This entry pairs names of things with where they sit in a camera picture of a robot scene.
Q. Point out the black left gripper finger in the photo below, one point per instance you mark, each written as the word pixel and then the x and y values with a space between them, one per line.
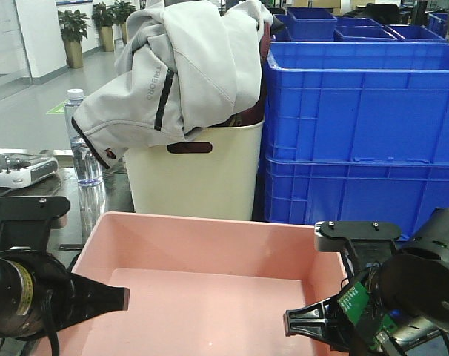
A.
pixel 89 299

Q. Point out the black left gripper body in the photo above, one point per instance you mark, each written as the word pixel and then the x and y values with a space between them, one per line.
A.
pixel 36 294

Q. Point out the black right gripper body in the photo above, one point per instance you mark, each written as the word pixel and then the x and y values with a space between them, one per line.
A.
pixel 356 346

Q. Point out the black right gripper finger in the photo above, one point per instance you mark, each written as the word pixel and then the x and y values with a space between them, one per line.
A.
pixel 316 321

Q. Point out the pink plastic bin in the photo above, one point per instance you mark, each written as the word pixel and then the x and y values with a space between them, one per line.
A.
pixel 201 287

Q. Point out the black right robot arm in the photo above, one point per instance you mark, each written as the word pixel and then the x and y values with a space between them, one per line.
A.
pixel 393 298

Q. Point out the blue bin background right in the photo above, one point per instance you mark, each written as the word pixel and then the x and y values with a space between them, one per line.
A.
pixel 413 33

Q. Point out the small blue bin background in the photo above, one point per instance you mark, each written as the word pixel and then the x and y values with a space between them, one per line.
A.
pixel 313 24

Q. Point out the green circuit board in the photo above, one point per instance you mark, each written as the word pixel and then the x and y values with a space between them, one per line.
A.
pixel 365 312

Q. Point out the clear water bottle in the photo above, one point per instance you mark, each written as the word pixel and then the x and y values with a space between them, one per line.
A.
pixel 88 170

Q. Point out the white remote controller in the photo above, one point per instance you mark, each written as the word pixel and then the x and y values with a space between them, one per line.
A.
pixel 23 170

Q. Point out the lower large blue crate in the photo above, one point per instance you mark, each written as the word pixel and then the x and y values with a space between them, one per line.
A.
pixel 303 193

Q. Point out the large blue crate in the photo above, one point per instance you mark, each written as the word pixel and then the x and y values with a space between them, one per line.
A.
pixel 358 101
pixel 303 193

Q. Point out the cream plastic basket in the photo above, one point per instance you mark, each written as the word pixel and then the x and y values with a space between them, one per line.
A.
pixel 213 176

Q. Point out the upper large blue crate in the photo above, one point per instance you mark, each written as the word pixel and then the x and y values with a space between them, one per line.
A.
pixel 358 101

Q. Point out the grey softshell jacket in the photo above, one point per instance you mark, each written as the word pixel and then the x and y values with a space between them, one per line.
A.
pixel 185 67

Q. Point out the potted plant gold pot left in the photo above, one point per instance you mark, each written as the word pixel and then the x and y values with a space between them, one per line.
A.
pixel 73 27

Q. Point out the potted plant gold pot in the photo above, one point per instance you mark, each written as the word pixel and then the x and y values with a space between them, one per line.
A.
pixel 102 16
pixel 73 27

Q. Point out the potted plant gold pot middle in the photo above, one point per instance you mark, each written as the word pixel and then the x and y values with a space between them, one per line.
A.
pixel 102 16

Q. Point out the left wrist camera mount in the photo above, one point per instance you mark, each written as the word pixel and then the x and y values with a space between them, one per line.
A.
pixel 26 221

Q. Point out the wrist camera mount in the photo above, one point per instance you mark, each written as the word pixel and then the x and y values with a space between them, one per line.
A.
pixel 362 244
pixel 26 221

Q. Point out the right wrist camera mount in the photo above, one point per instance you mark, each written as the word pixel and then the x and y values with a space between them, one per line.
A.
pixel 362 244

